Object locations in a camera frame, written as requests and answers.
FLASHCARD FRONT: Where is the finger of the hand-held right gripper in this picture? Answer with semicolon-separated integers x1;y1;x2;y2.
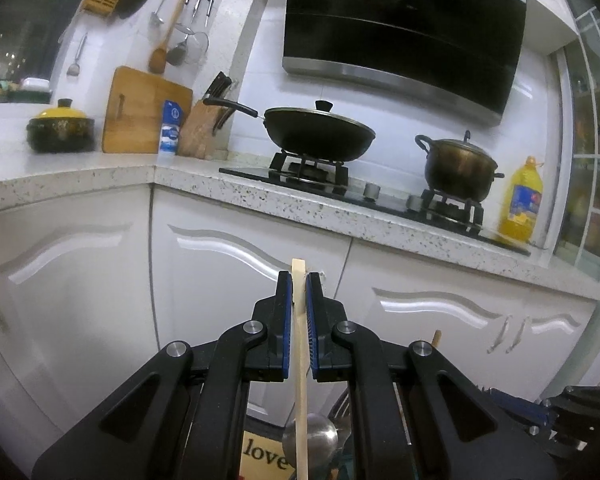
484;387;555;434

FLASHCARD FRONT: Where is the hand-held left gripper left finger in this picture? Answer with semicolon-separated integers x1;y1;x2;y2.
31;270;296;480

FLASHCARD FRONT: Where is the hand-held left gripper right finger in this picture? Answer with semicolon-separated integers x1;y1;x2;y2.
305;271;569;480

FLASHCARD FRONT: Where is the large silver spoon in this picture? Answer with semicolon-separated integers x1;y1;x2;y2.
281;414;340;463

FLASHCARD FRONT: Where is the white cabinet door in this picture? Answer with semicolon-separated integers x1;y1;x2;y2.
0;185;161;441
150;190;353;421
337;250;518;396
505;295;598;401

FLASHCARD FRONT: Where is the beige printed doormat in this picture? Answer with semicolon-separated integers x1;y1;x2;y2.
241;429;292;480

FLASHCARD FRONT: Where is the black gas stove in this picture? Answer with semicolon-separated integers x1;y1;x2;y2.
219;152;531;256

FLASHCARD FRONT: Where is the black wok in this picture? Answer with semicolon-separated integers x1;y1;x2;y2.
202;96;377;163

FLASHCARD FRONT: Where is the yellow oil bottle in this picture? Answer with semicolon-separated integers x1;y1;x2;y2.
497;156;545;248

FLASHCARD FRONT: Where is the steel cooking pot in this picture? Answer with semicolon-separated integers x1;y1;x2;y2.
415;134;506;202

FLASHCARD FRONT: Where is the wooden knife block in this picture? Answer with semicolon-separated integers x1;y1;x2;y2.
177;71;233;160

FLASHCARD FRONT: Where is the blue and white packet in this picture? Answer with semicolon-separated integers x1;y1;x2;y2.
159;100;186;157

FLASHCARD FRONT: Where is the speckled stone countertop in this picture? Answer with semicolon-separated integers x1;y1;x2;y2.
0;102;600;301

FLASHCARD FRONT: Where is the steel pot lid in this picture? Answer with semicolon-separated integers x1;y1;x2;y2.
429;130;499;159

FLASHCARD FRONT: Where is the glass door cabinet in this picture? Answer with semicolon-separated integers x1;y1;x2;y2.
552;0;600;281

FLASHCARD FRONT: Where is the wooden cutting board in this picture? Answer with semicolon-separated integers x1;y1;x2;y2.
101;66;195;154

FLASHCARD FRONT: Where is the metal skimmer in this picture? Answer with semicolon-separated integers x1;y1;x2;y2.
166;22;210;66

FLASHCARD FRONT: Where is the wooden spatula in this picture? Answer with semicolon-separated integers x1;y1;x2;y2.
148;0;187;75

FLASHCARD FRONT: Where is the black pot with yellow lid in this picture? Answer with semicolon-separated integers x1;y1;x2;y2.
26;98;96;153

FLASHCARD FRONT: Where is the black range hood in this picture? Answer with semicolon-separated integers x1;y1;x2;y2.
281;0;528;128

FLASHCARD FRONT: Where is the white upper cabinet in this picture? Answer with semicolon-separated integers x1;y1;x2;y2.
475;0;581;56

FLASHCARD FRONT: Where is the dark window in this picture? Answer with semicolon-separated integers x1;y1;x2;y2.
0;0;88;91

